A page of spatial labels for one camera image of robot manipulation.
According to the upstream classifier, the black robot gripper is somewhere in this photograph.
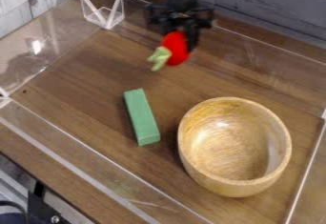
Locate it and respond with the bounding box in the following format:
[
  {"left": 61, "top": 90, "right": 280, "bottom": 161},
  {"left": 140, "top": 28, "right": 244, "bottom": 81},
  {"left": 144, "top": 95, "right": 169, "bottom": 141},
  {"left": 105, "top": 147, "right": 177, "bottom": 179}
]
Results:
[{"left": 145, "top": 4, "right": 213, "bottom": 51}]

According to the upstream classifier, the red plush strawberry toy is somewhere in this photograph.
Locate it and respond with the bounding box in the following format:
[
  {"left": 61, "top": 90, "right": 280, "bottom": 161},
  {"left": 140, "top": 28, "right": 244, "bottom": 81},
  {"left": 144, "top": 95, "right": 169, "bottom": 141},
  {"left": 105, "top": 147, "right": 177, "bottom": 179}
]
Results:
[{"left": 148, "top": 31, "right": 191, "bottom": 71}]

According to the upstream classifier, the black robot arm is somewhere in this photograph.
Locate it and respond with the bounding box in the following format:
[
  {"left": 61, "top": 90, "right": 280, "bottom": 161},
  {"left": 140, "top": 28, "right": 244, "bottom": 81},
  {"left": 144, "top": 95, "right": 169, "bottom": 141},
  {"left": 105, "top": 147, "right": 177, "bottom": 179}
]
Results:
[{"left": 144, "top": 0, "right": 213, "bottom": 51}]

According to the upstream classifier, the green rectangular block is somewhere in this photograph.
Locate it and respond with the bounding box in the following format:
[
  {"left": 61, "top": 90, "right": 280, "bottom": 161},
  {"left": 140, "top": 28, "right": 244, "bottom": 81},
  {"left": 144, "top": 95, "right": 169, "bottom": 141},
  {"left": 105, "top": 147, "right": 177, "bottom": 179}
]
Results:
[{"left": 123, "top": 89, "right": 160, "bottom": 146}]

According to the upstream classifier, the light wooden bowl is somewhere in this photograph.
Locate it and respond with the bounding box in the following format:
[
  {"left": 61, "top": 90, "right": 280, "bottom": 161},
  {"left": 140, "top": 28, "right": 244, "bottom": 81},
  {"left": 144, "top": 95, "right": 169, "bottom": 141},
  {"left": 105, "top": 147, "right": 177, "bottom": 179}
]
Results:
[{"left": 176, "top": 97, "right": 291, "bottom": 197}]

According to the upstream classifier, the clear acrylic corner bracket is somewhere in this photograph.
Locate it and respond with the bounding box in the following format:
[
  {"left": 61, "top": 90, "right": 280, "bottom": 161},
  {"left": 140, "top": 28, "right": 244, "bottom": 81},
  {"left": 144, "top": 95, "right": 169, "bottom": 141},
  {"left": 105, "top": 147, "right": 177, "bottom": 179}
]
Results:
[{"left": 80, "top": 0, "right": 124, "bottom": 30}]

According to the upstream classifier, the black clamp mount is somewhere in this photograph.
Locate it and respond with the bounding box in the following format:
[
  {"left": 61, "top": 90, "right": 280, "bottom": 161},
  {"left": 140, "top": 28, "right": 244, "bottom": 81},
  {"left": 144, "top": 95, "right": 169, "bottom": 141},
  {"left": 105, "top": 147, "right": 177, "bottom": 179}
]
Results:
[{"left": 0, "top": 183, "right": 73, "bottom": 224}]

